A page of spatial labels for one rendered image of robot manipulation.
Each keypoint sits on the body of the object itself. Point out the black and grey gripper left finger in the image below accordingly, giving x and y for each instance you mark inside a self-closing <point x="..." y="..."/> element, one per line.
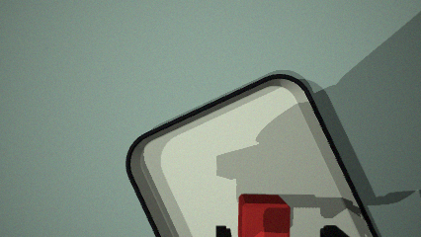
<point x="222" y="231"/>

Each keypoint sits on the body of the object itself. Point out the white tray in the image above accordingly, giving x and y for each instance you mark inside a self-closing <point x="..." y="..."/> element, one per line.
<point x="267" y="138"/>

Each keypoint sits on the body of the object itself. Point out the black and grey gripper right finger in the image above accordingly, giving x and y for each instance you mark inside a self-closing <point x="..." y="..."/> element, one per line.
<point x="332" y="231"/>

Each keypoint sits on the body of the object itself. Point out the red block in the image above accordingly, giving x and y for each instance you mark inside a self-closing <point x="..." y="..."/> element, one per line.
<point x="263" y="216"/>

